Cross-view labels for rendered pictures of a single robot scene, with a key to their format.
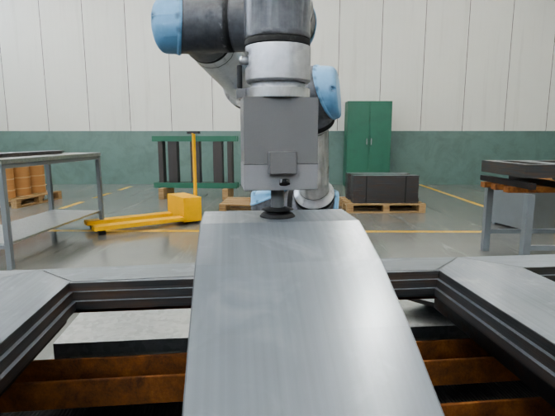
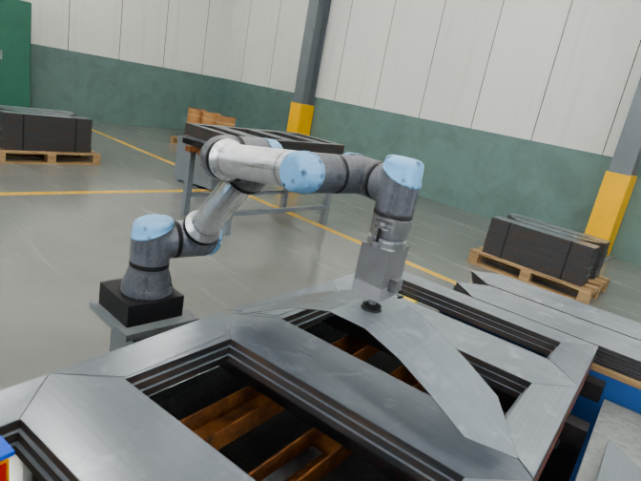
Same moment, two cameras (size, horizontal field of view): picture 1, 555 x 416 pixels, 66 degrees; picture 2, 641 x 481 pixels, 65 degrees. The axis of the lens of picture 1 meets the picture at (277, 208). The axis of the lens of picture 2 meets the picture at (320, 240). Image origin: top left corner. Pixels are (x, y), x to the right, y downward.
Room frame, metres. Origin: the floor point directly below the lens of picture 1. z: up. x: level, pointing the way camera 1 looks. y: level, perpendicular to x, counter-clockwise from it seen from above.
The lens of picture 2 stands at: (0.01, 0.81, 1.42)
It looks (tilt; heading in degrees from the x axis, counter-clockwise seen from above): 16 degrees down; 310
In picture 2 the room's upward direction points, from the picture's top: 11 degrees clockwise
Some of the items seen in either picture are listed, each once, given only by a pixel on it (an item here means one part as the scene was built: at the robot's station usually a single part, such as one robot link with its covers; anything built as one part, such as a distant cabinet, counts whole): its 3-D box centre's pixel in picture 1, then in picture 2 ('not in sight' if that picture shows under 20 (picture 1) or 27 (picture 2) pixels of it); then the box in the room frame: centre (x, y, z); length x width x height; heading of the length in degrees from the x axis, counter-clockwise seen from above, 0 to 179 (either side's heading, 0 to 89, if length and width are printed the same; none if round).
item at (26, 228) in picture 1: (31, 199); not in sight; (4.47, 2.58, 0.49); 1.80 x 0.70 x 0.99; 177
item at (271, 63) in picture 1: (275, 68); (389, 227); (0.51, 0.00, 1.20); 0.08 x 0.08 x 0.05
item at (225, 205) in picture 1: (261, 205); not in sight; (6.75, 0.26, 0.07); 1.20 x 0.80 x 0.14; 86
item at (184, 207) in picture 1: (145, 178); not in sight; (5.48, 1.69, 0.61); 1.42 x 0.56 x 1.22; 125
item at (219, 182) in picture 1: (196, 167); not in sight; (8.16, 1.54, 0.58); 1.60 x 0.60 x 1.17; 85
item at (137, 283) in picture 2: not in sight; (148, 275); (1.30, 0.02, 0.80); 0.15 x 0.15 x 0.10
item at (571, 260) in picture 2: not in sight; (543, 253); (1.49, -4.58, 0.26); 1.20 x 0.80 x 0.53; 1
